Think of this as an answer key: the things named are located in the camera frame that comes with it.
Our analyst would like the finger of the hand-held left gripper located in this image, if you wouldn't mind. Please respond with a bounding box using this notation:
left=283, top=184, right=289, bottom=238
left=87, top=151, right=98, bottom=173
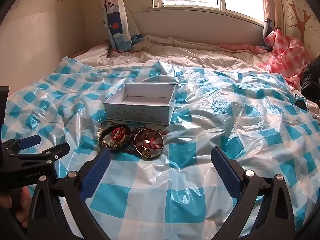
left=11, top=142, right=70, bottom=167
left=2, top=134, right=42, bottom=153

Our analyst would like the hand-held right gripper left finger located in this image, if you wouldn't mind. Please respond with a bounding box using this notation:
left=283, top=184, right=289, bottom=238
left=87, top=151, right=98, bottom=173
left=27, top=149, right=112, bottom=240

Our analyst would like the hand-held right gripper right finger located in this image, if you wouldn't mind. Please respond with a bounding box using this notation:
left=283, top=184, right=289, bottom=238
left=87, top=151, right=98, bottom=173
left=211, top=146, right=304, bottom=240

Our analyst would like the red string pearl bracelet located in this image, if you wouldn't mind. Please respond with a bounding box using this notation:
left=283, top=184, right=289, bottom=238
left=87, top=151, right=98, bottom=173
left=111, top=127, right=127, bottom=140

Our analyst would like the black bracelet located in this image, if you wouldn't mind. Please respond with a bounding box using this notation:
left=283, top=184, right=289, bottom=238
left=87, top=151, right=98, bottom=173
left=98, top=123, right=133, bottom=153

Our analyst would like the silver engraved bangle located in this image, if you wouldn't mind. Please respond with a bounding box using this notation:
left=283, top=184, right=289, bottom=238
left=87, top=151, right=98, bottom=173
left=133, top=128, right=165, bottom=160

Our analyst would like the light blue jewelry box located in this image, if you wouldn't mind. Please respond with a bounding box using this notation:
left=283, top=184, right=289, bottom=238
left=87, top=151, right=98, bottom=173
left=103, top=82, right=180, bottom=125

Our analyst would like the person's left hand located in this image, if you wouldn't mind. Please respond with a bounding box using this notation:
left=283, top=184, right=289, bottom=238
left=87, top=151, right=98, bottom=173
left=0, top=186, right=33, bottom=228

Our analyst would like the blue checkered plastic sheet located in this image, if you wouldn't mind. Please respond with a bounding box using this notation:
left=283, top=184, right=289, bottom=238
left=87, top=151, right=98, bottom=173
left=1, top=56, right=320, bottom=240

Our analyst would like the black plastic bag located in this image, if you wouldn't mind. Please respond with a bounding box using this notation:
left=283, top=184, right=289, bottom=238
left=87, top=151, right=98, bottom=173
left=301, top=56, right=320, bottom=98

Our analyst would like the pink checkered plastic sheet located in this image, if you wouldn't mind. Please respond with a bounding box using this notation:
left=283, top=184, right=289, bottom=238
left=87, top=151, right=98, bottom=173
left=257, top=29, right=313, bottom=85

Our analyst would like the blue printed curtain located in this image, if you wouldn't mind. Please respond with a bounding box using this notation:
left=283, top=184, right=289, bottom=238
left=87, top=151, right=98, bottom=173
left=101, top=0, right=144, bottom=53

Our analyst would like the cream bed headboard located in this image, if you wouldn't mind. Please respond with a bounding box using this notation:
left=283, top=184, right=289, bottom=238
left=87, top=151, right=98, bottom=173
left=131, top=6, right=265, bottom=46

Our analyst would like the pink printed curtain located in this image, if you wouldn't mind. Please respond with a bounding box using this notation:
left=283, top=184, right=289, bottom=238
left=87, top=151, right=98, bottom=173
left=259, top=0, right=282, bottom=50

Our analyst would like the brown tree wall sticker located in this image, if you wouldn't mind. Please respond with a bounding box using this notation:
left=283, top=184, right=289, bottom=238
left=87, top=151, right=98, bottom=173
left=286, top=1, right=318, bottom=45

